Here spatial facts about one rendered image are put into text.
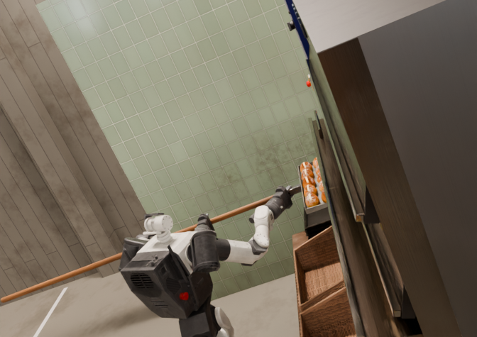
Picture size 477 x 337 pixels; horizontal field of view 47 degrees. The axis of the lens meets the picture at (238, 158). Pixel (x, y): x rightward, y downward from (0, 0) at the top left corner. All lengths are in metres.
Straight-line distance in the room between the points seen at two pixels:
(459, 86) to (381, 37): 0.17
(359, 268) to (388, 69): 0.76
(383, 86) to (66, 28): 3.21
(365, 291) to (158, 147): 2.76
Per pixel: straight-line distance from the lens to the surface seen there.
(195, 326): 2.40
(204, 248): 2.17
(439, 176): 1.11
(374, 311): 1.46
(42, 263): 6.42
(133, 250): 2.49
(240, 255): 2.28
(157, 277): 2.20
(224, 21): 3.79
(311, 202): 2.54
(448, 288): 1.23
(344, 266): 1.61
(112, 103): 4.04
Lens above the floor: 2.29
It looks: 18 degrees down
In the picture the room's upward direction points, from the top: 24 degrees counter-clockwise
